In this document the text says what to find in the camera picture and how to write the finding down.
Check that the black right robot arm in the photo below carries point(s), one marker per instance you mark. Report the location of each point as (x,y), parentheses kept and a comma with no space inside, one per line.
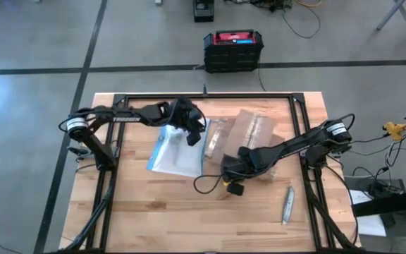
(294,144)

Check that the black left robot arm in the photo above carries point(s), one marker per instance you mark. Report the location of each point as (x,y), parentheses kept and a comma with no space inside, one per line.
(125,118)

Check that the black flat bar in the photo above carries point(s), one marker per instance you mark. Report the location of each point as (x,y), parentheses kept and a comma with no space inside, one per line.
(393,202)

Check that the white paper sheet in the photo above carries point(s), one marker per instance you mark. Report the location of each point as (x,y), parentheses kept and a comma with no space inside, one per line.
(372,225)

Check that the small black floor case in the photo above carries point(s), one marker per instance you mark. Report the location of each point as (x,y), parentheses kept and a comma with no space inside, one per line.
(203,12)

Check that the grey table leg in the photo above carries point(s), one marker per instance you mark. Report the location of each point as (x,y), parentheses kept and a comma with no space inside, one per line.
(389,15)

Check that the brown cardboard box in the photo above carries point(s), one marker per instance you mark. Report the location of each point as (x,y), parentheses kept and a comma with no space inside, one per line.
(249,130)

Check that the small black post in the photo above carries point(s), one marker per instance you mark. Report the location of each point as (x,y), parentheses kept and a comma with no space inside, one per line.
(205,91)

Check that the white mesh blue-zipper bag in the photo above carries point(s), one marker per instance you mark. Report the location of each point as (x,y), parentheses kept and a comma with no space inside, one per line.
(175,155)

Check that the yellow plug connector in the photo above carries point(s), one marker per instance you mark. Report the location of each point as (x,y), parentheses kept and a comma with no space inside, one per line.
(395,130)

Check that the black aluminium table frame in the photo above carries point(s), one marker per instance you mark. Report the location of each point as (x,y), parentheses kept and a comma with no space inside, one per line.
(206,95)

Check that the small white block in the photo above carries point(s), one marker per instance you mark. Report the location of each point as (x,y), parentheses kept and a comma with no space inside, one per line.
(158,2)

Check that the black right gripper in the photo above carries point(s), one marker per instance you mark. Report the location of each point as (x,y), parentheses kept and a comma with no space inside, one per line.
(233,169)

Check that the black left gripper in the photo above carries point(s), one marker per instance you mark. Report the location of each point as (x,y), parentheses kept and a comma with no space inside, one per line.
(189,116)

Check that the red black toolbox stack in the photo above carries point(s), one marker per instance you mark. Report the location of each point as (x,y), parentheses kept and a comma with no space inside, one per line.
(233,56)

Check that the silver utility knife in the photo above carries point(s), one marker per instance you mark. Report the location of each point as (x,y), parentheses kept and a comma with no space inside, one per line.
(288,204)

